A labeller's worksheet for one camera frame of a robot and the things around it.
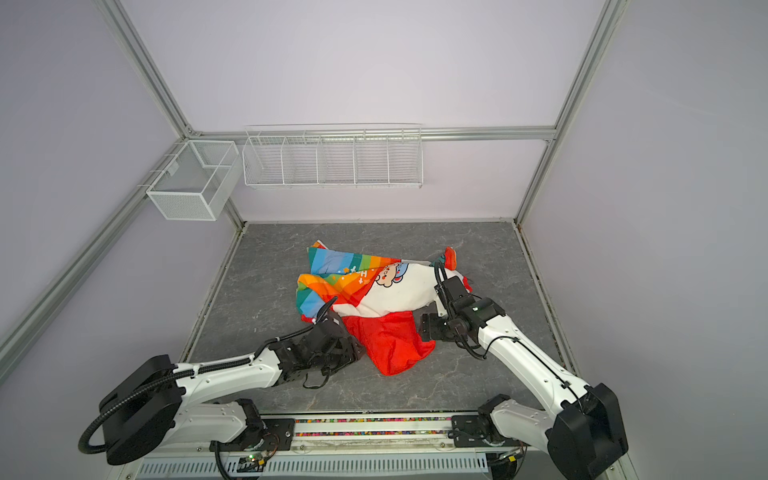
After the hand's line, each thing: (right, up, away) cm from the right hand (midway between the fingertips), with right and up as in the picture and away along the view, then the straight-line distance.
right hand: (433, 332), depth 81 cm
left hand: (-20, -8, +2) cm, 22 cm away
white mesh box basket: (-76, +45, +15) cm, 89 cm away
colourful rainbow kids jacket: (-15, +7, +11) cm, 20 cm away
